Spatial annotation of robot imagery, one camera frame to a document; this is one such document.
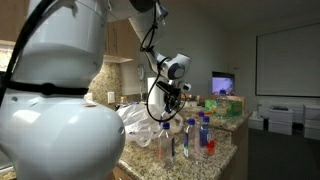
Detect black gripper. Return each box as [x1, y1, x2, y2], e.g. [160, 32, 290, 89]
[156, 81, 181, 109]

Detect clear bottle blue cap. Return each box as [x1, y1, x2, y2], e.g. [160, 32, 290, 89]
[200, 116, 215, 157]
[158, 106, 170, 130]
[183, 118, 198, 161]
[158, 122, 175, 169]

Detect clear bottle blue label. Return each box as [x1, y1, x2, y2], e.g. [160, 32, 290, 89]
[196, 111, 204, 127]

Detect white plastic bag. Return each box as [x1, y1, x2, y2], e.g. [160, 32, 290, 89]
[116, 104, 183, 147]

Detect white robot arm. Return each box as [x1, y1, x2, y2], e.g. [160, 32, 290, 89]
[0, 0, 190, 180]

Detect white paper towel roll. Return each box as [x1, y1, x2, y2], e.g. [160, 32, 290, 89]
[147, 77, 164, 107]

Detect clear bottle behind box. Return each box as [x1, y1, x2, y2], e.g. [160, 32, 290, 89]
[216, 90, 228, 119]

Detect computer monitor screen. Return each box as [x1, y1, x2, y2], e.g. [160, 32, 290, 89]
[211, 71, 235, 96]

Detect orange red small object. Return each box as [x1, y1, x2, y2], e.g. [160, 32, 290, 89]
[206, 140, 215, 155]

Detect wooden upper cabinet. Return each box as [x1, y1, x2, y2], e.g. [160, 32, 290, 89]
[104, 20, 139, 63]

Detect white storage boxes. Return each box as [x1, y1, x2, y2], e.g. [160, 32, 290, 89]
[249, 102, 320, 140]

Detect white projector screen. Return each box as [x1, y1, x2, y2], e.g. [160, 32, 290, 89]
[255, 23, 320, 98]

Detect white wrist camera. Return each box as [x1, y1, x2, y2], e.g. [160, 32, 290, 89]
[181, 82, 192, 91]

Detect white wall outlet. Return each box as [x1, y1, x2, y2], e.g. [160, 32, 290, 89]
[107, 92, 115, 104]

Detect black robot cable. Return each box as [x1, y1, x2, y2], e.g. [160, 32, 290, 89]
[139, 0, 188, 123]

